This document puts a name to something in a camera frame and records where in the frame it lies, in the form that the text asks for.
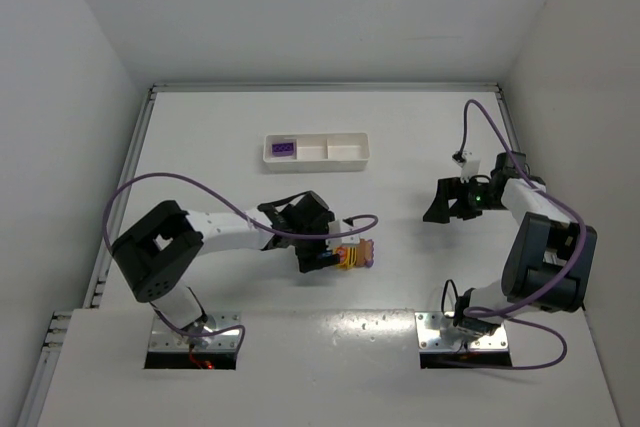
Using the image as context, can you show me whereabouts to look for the purple cable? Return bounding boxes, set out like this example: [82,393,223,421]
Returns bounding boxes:
[102,172,379,348]
[442,98,589,371]

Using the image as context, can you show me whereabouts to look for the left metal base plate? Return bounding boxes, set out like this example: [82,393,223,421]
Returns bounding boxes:
[148,312,246,354]

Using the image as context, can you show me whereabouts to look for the left aluminium frame rail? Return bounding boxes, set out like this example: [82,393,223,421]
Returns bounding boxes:
[1,90,147,426]

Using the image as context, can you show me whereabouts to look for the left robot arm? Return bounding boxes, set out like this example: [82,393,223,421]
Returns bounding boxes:
[112,191,340,336]

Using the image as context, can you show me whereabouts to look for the back aluminium frame rail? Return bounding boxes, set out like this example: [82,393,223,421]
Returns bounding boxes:
[151,82,500,93]

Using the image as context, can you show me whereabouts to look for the white three-compartment tray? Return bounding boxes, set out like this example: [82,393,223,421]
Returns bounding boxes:
[262,132,371,173]

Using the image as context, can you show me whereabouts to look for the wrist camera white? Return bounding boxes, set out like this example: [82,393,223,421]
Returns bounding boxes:
[452,150,480,183]
[326,220,361,250]

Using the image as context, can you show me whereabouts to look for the brown lego brick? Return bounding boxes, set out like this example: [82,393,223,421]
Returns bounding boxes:
[355,239,373,267]

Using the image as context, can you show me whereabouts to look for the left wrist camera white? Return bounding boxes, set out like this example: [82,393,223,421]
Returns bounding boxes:
[326,220,361,250]

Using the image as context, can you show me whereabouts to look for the purple half-round lego brick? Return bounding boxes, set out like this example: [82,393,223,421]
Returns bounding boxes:
[271,142,296,157]

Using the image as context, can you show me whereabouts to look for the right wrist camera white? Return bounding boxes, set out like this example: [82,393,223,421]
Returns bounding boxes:
[452,150,480,183]

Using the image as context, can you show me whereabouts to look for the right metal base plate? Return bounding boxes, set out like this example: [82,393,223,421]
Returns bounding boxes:
[415,311,509,354]

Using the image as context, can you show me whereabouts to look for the metal base plate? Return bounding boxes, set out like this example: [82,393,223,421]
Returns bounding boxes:
[415,311,509,354]
[148,312,246,354]

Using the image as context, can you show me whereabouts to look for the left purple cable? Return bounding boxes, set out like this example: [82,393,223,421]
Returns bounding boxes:
[102,172,379,348]

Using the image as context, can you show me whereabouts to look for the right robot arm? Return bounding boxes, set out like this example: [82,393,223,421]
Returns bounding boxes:
[423,151,597,340]

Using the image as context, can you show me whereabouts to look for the yellow oval orange-pattern lego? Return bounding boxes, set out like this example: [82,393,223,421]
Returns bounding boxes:
[334,246,348,270]

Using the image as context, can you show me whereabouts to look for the purple crown lego brick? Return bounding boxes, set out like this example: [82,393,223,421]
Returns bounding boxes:
[363,240,374,268]

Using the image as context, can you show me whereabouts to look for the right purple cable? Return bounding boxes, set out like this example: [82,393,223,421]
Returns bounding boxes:
[442,98,589,371]

